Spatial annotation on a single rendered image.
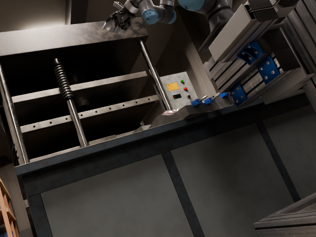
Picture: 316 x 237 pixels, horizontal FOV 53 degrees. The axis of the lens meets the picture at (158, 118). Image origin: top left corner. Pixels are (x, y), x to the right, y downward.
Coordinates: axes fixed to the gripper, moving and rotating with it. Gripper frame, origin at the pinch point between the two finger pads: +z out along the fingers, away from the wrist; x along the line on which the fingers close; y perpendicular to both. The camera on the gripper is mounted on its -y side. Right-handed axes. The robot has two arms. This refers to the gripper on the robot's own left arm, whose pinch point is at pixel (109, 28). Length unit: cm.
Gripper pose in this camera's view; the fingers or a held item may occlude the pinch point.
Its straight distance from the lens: 189.4
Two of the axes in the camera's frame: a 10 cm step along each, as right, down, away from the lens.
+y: 2.7, 9.0, -3.4
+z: -6.4, 4.4, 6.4
